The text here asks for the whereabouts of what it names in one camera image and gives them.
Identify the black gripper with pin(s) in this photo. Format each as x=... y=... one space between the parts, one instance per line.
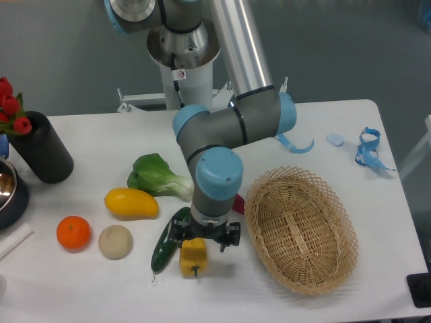
x=183 y=230

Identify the yellow bell pepper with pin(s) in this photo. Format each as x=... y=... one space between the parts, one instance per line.
x=193 y=257

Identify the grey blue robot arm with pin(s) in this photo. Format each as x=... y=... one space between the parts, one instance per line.
x=181 y=39

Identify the green cucumber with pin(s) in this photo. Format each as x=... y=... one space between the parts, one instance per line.
x=165 y=248

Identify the purple sweet potato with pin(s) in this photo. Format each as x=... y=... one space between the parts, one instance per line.
x=238 y=205

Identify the green bok choy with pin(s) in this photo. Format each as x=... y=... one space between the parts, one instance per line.
x=152 y=174

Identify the yellow mango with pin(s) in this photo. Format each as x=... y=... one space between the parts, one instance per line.
x=131 y=203

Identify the beige round bun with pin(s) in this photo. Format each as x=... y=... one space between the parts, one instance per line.
x=115 y=242

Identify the woven wicker basket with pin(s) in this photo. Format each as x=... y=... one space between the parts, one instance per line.
x=300 y=230

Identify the curved blue tape strip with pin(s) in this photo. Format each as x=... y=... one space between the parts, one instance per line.
x=286 y=143

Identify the orange fruit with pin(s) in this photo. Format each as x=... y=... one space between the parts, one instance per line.
x=73 y=232

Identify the small pale blue cap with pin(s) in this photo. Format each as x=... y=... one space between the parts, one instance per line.
x=335 y=139

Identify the white flat strip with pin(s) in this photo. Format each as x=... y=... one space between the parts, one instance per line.
x=15 y=238

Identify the black cylindrical vase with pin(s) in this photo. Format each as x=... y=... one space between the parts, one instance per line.
x=43 y=150

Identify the tangled blue tape strip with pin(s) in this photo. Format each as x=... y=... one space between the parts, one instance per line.
x=367 y=155

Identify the dark metal bowl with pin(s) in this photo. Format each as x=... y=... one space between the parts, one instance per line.
x=14 y=195

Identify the black device at edge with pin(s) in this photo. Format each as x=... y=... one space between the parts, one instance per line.
x=419 y=288

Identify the red tulip flowers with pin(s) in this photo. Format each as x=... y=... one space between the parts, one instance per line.
x=13 y=118

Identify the white metal base frame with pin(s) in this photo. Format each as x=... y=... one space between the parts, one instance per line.
x=221 y=99

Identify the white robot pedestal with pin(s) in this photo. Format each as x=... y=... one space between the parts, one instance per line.
x=187 y=86

